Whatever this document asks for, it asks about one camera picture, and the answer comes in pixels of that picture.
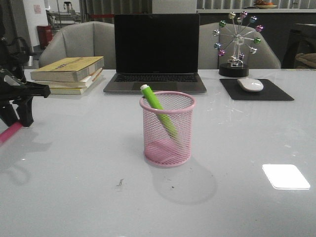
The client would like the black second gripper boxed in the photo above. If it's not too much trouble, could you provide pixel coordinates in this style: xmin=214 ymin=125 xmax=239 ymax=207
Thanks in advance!
xmin=0 ymin=37 xmax=51 ymax=127

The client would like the pink highlighter pen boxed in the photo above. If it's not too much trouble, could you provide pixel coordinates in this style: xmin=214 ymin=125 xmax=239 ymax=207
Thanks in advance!
xmin=0 ymin=122 xmax=23 ymax=146

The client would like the green highlighter pen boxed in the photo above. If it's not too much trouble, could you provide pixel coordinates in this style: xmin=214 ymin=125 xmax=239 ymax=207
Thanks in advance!
xmin=140 ymin=84 xmax=178 ymax=140

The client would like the pink mesh pen holder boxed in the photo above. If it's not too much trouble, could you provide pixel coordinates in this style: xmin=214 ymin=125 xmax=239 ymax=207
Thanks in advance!
xmin=139 ymin=91 xmax=196 ymax=167

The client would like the bottom pale book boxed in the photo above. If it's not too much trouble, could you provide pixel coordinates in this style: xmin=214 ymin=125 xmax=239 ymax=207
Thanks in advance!
xmin=49 ymin=76 xmax=105 ymax=95

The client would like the yellow top book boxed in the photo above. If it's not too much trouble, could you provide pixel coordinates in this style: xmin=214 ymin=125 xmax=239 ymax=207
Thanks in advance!
xmin=31 ymin=56 xmax=104 ymax=82

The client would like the middle white book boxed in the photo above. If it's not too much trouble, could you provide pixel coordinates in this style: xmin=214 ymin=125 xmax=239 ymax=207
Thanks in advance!
xmin=35 ymin=68 xmax=103 ymax=88

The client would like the red bin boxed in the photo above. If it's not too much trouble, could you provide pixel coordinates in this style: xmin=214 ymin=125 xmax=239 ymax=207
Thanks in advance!
xmin=37 ymin=25 xmax=52 ymax=49

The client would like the grey left armchair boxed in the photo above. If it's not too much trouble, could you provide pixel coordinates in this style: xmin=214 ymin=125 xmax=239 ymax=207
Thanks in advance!
xmin=39 ymin=21 xmax=116 ymax=69

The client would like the grey armchair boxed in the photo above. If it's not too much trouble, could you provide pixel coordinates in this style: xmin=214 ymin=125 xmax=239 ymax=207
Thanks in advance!
xmin=39 ymin=21 xmax=116 ymax=69
xmin=198 ymin=22 xmax=281 ymax=69

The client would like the grey open laptop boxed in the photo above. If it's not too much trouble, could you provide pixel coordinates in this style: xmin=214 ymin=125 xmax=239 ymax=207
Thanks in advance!
xmin=103 ymin=13 xmax=206 ymax=94

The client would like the grey right armchair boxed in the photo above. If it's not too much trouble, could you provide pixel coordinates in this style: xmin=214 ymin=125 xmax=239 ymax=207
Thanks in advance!
xmin=198 ymin=22 xmax=281 ymax=69

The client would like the ferris wheel desk toy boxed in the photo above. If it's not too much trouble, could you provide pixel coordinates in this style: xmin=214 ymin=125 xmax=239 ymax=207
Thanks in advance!
xmin=213 ymin=10 xmax=264 ymax=78

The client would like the white computer mouse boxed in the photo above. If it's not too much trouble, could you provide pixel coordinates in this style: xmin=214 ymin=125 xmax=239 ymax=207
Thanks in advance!
xmin=237 ymin=78 xmax=264 ymax=92

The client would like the black mouse pad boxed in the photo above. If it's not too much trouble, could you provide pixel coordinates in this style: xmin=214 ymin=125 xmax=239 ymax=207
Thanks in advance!
xmin=220 ymin=79 xmax=294 ymax=101

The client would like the fruit bowl on counter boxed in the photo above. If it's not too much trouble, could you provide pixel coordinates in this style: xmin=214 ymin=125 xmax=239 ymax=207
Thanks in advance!
xmin=254 ymin=0 xmax=277 ymax=9

